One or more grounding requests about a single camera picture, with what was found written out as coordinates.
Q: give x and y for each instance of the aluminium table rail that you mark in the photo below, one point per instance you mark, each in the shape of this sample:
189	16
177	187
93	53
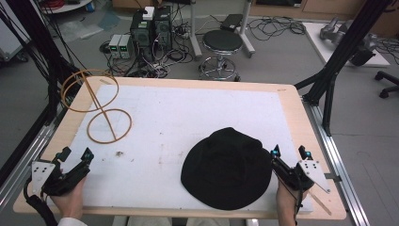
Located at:
25	163
338	157

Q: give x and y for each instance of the white power supply unit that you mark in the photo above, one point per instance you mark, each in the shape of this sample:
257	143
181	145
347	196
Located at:
126	46
114	46

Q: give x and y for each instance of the black round stool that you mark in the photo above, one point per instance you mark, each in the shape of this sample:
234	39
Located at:
222	42

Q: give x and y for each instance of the person's white sleeve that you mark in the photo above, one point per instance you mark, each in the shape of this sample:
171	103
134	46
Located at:
71	222

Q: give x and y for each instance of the white floor platform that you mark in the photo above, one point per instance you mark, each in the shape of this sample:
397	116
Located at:
316	44

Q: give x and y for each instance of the black metal frame strut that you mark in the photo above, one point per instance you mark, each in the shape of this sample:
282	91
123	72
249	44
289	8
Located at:
345	47

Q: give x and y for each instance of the person's left hand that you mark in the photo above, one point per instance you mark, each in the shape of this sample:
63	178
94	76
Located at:
69	201

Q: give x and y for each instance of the white cabinet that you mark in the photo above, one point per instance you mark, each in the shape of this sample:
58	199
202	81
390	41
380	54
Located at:
11	40

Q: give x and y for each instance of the flat black device box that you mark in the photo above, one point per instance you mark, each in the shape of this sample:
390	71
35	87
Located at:
231	22

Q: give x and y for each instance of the black computer tower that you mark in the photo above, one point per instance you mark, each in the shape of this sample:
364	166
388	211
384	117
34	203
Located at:
163	29
142	36

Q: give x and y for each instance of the white table mat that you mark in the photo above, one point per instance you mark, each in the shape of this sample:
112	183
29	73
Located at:
163	132

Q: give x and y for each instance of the white round table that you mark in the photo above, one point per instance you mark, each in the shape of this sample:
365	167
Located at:
67	6

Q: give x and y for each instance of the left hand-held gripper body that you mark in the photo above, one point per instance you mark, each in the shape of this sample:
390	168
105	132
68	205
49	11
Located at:
64	181

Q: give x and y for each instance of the clear plastic sheet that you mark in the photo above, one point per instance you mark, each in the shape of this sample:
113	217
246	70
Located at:
84	26

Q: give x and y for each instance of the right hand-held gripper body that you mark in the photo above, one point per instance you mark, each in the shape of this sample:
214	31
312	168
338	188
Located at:
293	177

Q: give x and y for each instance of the black bucket hat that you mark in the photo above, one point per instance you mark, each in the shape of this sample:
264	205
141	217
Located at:
226	168

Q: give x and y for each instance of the black office chair base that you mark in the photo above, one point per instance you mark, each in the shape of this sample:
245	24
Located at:
387	83

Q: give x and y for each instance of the small white box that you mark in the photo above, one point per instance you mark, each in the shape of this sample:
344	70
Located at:
148	13

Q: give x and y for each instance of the white stand leg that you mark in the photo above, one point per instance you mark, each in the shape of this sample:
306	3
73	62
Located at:
247	33
195	34

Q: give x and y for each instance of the person's right hand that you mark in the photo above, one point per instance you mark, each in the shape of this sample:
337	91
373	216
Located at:
287	205

